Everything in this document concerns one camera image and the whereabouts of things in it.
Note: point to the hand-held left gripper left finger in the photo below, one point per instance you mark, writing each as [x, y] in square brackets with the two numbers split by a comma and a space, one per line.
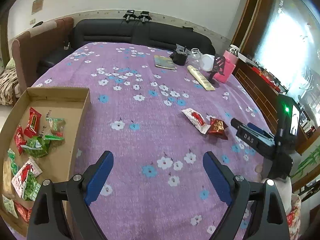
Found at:
[100, 175]

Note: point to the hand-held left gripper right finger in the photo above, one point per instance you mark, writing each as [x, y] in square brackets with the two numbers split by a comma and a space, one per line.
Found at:
[217, 177]

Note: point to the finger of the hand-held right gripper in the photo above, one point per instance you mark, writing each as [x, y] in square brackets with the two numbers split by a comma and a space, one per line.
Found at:
[250, 141]
[243, 126]

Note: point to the dark red foil packet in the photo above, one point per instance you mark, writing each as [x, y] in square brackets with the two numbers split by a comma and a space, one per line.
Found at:
[217, 127]

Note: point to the cardboard box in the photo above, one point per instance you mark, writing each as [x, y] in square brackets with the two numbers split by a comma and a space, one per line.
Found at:
[57, 160]

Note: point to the white red snack packet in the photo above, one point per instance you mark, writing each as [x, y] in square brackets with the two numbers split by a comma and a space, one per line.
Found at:
[195, 117]

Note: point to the heap of mixed snack packets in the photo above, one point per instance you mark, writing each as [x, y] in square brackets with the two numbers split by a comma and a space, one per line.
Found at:
[37, 146]

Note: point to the person's right hand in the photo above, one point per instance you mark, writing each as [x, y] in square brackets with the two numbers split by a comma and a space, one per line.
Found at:
[259, 169]

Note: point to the wooden sideboard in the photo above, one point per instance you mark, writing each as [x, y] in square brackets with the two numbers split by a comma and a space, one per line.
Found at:
[260, 90]

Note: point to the pink flask with knit sleeve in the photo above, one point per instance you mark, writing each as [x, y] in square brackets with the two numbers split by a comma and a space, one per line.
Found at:
[228, 65]

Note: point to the cream long tube box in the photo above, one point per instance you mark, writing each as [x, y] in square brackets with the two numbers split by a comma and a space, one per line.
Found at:
[200, 77]

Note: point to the black phone stand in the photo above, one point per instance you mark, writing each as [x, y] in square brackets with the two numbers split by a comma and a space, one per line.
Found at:
[218, 62]

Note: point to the white bowl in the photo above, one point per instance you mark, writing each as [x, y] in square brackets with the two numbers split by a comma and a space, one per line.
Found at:
[207, 62]

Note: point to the purple floral tablecloth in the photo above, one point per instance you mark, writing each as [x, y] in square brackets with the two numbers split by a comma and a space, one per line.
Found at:
[150, 120]

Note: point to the clear glass jar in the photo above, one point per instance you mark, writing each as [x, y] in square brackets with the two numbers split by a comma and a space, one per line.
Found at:
[196, 53]

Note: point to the person's floral clothing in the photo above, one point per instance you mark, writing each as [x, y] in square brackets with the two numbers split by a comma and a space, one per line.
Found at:
[294, 217]

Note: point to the bright window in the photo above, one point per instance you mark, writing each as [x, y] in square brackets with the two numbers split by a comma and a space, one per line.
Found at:
[287, 42]

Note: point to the small black cup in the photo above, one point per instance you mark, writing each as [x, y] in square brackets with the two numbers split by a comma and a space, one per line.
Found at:
[179, 58]

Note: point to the green booklet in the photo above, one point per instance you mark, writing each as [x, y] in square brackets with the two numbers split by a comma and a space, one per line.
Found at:
[165, 62]

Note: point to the patterned brown blanket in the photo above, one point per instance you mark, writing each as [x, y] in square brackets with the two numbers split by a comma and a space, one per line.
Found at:
[7, 85]

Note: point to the brown armchair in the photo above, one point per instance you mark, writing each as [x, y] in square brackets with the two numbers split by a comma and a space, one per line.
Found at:
[27, 52]

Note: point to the black sofa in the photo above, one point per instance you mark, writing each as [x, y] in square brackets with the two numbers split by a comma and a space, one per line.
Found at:
[105, 32]

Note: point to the black clamp device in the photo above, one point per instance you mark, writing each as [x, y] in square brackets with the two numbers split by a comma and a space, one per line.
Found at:
[129, 15]
[145, 16]

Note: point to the small wall plaque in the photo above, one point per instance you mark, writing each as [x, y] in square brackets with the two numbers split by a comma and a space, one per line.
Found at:
[38, 5]

